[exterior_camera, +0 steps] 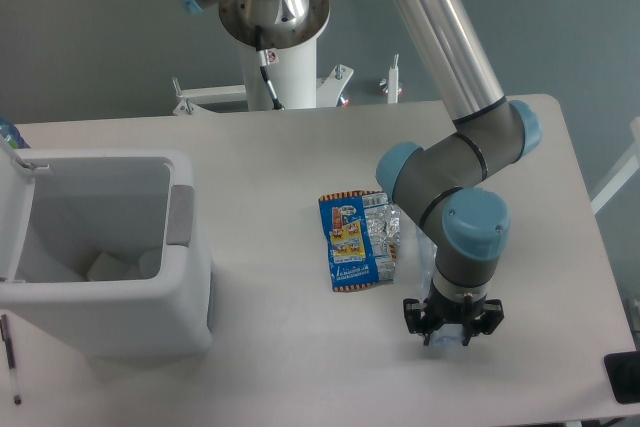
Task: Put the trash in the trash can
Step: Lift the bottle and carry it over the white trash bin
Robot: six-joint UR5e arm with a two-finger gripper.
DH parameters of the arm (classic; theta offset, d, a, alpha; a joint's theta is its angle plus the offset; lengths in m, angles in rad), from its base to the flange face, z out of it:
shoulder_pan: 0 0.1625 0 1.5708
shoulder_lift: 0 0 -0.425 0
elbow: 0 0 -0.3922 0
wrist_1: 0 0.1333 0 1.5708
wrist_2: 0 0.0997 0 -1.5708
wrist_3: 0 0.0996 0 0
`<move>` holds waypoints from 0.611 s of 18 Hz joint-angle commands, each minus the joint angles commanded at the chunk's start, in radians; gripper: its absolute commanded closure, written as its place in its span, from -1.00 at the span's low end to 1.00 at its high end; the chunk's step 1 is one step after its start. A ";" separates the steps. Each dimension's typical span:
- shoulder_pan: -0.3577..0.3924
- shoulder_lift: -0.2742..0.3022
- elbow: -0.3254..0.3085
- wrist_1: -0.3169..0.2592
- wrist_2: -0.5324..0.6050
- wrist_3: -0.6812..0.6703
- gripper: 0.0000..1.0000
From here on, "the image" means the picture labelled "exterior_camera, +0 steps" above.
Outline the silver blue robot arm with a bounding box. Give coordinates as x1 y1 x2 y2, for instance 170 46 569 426
180 0 542 344

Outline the blue bottle behind bin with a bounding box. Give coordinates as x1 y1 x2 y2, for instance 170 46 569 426
0 117 30 149

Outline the white pedestal foot right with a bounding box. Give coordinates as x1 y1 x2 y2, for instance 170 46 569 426
379 53 404 104

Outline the white frame bar right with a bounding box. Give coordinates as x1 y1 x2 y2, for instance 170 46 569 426
590 117 639 214

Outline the blue foil snack wrapper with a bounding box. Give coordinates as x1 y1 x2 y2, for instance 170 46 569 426
318 190 401 292

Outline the white pedestal foot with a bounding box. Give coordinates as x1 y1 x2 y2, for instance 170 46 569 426
316 64 354 108
172 77 248 116
379 53 404 104

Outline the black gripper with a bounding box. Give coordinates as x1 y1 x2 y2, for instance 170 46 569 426
403 282 504 346

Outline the black device at edge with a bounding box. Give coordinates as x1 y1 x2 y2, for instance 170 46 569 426
604 351 640 405

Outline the white pedestal foot left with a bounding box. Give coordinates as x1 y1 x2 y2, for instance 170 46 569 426
172 77 248 116

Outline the white pedestal foot middle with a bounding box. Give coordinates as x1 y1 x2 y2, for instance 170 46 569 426
316 64 354 108

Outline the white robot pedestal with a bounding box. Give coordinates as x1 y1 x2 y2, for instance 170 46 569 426
230 13 329 111

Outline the black white pen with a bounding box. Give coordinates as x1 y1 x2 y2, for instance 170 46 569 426
1 314 22 406

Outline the black cable on pedestal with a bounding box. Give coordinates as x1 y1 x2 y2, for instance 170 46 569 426
253 24 286 112

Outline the crushed clear plastic bottle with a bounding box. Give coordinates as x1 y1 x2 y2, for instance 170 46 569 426
416 228 463 347

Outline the white trash can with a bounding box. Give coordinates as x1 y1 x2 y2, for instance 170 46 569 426
1 148 213 357

